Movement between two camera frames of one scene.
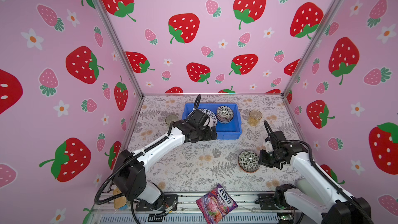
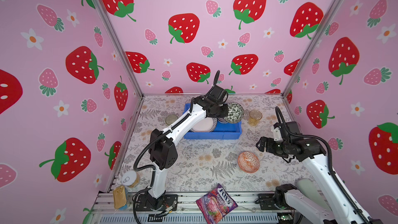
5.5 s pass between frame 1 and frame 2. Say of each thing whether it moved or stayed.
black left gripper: moved
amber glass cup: stayed
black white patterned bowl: moved
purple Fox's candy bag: stayed
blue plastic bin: stayed
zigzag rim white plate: stayed
